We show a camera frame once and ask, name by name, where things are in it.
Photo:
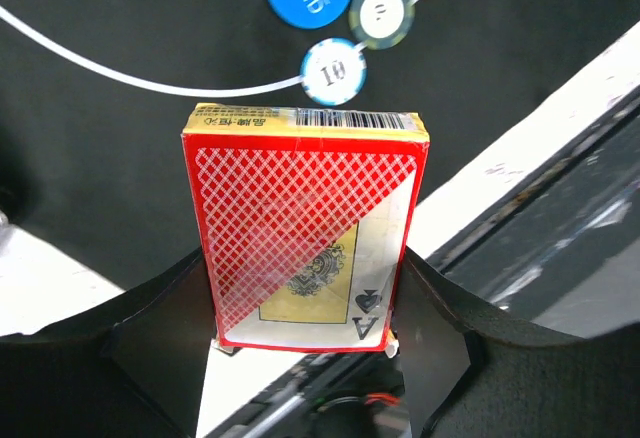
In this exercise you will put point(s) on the red playing card box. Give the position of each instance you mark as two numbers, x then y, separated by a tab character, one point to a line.
303	216

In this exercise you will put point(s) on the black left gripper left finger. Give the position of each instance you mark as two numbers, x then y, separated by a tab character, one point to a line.
133	366

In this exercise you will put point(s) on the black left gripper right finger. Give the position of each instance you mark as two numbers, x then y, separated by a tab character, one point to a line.
473	370

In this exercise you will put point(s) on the blue white poker chip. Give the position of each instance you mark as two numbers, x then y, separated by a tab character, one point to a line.
333	71

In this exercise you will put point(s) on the green white poker chip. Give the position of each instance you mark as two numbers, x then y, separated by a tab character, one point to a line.
380	24

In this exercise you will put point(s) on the black poker table mat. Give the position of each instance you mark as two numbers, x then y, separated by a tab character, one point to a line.
97	168

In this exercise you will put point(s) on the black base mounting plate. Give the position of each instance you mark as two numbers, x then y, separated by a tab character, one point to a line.
561	251

